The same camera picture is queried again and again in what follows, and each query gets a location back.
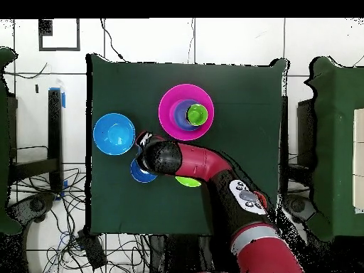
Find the large pink bowl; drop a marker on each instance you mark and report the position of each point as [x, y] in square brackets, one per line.
[166, 113]

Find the dark blue bowl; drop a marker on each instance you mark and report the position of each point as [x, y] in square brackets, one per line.
[139, 175]

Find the small light blue bowl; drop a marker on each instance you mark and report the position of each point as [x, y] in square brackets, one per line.
[179, 113]

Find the green cup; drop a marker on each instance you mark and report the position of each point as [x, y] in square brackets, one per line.
[197, 115]

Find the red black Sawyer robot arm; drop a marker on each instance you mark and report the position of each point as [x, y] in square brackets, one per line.
[204, 165]

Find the large light blue bowl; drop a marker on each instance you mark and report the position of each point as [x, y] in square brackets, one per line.
[113, 133]

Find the lime green bowl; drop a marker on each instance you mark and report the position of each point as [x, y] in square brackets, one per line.
[187, 182]

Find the dark green tablecloth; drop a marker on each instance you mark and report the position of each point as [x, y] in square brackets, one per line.
[128, 199]

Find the black stand with blue tape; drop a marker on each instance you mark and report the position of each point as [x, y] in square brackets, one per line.
[55, 128]

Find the black power brick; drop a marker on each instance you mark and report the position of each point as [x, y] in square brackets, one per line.
[92, 250]

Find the green cloth covered side table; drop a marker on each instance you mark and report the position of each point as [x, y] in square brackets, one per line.
[4, 142]
[335, 142]

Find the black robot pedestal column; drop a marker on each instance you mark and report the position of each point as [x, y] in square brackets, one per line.
[182, 253]

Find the black pedestal foot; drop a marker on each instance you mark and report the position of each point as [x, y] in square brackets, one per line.
[31, 206]
[298, 206]

